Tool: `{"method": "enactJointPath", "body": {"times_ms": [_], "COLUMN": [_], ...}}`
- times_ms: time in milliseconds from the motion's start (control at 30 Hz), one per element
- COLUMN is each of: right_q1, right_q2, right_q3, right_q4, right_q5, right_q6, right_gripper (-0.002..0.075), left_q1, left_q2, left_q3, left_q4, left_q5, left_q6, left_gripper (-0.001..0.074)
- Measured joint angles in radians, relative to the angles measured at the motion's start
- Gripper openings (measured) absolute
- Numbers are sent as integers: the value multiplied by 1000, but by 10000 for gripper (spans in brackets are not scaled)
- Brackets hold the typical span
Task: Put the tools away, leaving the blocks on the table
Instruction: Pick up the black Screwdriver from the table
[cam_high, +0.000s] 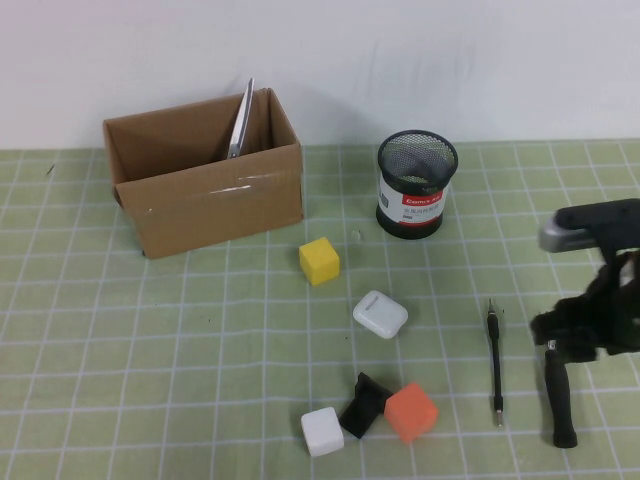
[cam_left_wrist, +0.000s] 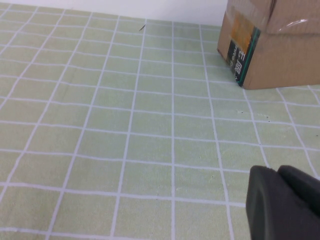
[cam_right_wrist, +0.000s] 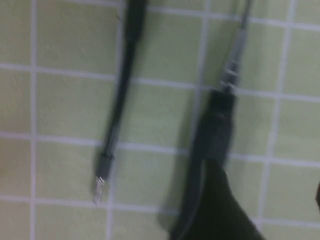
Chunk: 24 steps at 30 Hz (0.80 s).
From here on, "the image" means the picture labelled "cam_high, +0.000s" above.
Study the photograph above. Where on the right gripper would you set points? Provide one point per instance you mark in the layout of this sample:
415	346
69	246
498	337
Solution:
617	310

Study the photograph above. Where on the thin black flexible screwdriver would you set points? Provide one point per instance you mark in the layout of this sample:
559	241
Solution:
497	370

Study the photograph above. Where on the orange cube block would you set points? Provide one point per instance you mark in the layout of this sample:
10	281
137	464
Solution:
410	414

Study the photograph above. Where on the white earbud case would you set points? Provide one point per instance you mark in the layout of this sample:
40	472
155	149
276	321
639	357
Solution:
380	315

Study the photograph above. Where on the black mesh pen holder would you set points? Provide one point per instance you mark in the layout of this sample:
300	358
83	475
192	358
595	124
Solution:
415	210

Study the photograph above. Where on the black angled block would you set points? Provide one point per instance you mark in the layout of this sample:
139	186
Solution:
360	412

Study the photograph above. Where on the small clear scrap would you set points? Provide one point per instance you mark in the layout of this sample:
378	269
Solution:
357	235

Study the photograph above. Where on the yellow cube block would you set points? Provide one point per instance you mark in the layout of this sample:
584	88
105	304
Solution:
319	261

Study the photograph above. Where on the white cube block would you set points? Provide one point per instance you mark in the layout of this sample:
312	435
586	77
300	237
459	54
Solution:
322	431

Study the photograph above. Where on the brown cardboard box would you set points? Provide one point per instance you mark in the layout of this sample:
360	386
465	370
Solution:
210	210

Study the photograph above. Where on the green grid table mat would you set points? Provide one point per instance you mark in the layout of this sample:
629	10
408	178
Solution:
100	325

